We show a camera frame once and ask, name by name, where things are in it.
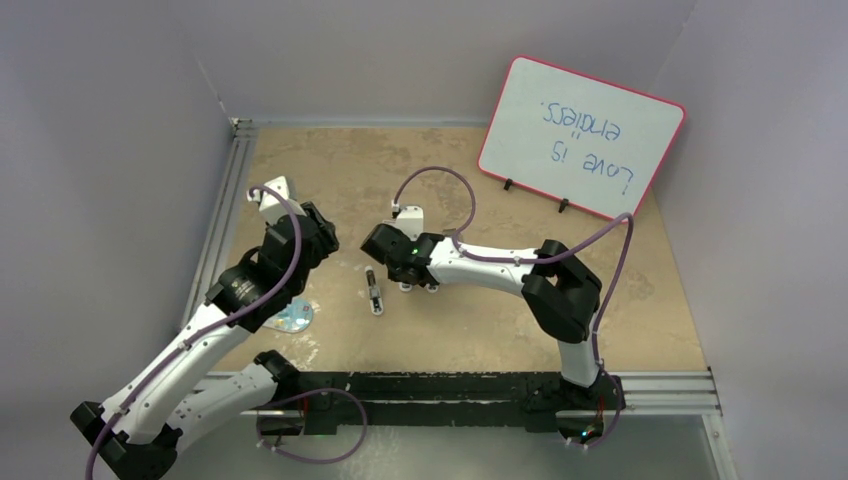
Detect pink framed whiteboard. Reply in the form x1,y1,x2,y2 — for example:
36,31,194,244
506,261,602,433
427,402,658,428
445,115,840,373
478,56,687,219

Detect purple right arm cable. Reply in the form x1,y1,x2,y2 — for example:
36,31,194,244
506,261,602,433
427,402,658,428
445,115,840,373
390,165,635,452

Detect blue hair clip package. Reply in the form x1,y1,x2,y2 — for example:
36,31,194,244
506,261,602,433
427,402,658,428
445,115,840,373
263,298,314,334

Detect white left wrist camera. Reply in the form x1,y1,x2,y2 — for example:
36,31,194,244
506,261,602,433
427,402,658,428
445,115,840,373
246,176,306,225

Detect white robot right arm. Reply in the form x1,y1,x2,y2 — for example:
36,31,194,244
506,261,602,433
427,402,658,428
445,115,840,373
361,223,602,407

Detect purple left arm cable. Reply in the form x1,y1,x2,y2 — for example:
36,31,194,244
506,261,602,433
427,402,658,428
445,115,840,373
84,185,368,480

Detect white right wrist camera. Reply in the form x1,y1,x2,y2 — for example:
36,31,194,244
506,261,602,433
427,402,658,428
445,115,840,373
388,203,424,240

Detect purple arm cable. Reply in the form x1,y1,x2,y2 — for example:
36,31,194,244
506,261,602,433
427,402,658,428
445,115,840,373
84,185,368,480
390,165,635,452

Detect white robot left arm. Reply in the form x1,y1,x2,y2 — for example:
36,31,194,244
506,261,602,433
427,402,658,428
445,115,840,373
71,200,339,479

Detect aluminium frame rails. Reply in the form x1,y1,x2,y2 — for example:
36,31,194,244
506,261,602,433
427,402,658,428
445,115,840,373
170,125,735,479

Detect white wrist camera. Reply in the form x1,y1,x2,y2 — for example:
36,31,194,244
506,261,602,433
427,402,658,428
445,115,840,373
246,176,306,225
388,203,424,240

